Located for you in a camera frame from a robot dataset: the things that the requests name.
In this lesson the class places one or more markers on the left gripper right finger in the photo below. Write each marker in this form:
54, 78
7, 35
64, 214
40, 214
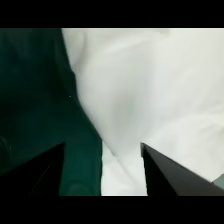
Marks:
173, 178

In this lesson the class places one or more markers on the white garment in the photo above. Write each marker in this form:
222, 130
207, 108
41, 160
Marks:
150, 86

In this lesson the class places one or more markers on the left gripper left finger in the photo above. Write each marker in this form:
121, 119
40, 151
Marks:
36, 176

